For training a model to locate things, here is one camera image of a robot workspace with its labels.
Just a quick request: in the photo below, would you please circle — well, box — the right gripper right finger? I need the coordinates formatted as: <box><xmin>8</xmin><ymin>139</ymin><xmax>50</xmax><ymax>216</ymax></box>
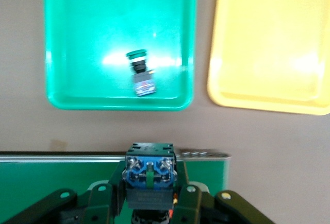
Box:
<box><xmin>172</xmin><ymin>161</ymin><xmax>274</xmax><ymax>224</ymax></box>

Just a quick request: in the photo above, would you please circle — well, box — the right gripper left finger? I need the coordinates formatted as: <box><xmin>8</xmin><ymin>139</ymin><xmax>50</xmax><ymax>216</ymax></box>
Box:
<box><xmin>2</xmin><ymin>161</ymin><xmax>127</xmax><ymax>224</ymax></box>

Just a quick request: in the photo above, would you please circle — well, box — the yellow cap push button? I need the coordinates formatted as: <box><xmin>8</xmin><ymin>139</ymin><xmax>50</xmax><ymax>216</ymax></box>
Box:
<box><xmin>121</xmin><ymin>143</ymin><xmax>178</xmax><ymax>224</ymax></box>

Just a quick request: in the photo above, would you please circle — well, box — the green cap push button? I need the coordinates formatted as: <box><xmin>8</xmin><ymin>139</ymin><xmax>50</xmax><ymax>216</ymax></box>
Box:
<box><xmin>125</xmin><ymin>49</ymin><xmax>158</xmax><ymax>97</ymax></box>

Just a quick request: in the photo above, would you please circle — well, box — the green conveyor belt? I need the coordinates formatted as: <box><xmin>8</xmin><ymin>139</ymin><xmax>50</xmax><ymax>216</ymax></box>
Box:
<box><xmin>0</xmin><ymin>148</ymin><xmax>232</xmax><ymax>224</ymax></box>

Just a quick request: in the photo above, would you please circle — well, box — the brown tape patch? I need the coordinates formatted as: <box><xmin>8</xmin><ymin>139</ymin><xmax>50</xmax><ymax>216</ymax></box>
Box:
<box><xmin>50</xmin><ymin>139</ymin><xmax>65</xmax><ymax>150</ymax></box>

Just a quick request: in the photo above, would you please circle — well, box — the green plastic tray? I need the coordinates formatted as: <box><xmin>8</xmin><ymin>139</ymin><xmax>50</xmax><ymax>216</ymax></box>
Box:
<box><xmin>42</xmin><ymin>0</ymin><xmax>199</xmax><ymax>111</ymax></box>

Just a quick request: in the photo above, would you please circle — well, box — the yellow plastic tray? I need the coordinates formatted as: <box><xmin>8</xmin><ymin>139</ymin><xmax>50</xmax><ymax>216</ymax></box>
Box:
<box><xmin>206</xmin><ymin>0</ymin><xmax>330</xmax><ymax>116</ymax></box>

